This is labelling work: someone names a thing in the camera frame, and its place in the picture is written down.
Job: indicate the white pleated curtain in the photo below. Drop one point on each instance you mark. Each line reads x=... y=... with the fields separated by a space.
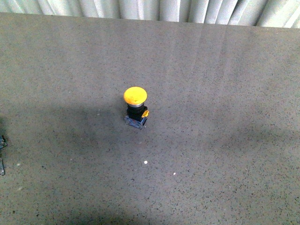
x=263 y=13

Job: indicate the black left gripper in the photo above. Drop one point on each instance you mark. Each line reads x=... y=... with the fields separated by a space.
x=3 y=144

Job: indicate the yellow mushroom push button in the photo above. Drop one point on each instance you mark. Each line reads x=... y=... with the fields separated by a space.
x=137 y=112

